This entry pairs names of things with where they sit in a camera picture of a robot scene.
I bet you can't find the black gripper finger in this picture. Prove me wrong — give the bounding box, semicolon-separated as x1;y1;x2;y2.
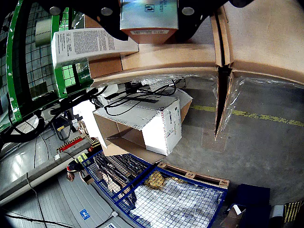
174;0;252;43
35;0;129;41

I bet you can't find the copper carton with white end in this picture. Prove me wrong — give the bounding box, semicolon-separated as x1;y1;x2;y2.
119;0;179;45

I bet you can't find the blue cage with flattened cardboard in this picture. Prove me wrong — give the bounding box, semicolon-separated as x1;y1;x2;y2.
81;151;155;204

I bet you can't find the small open brown box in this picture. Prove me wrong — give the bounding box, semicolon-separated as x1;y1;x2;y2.
219;204;247;228

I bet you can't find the tall white carton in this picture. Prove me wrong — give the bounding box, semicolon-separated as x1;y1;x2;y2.
51;28;140;70

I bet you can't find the beige tape roll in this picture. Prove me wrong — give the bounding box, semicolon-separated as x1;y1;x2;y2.
35;18;53;48

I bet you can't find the open white shipping carton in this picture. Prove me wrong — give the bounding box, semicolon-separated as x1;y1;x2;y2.
72;89;193;164

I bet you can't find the red yellow barrier bar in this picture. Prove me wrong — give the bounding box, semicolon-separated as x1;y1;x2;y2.
56;136;89;153

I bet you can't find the worker in hi-vis vest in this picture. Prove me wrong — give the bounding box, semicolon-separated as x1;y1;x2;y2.
66;146;102;183

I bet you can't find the wooden pallet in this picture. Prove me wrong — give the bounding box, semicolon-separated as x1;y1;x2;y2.
157;161;231;190

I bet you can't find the blue plastic bin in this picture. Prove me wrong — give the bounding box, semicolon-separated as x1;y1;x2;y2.
227;183;272;228

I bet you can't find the blue cage with white plastic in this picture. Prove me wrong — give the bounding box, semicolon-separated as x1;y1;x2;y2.
114;166;229;228

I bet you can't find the yellow black striped bumper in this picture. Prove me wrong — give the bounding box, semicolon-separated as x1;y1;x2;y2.
283;200;304;223

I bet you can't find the blue wall sign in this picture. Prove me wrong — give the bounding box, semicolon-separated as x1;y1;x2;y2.
79;208;91;221

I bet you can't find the grey wall box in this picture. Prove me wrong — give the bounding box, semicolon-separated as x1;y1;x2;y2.
270;204;285;219

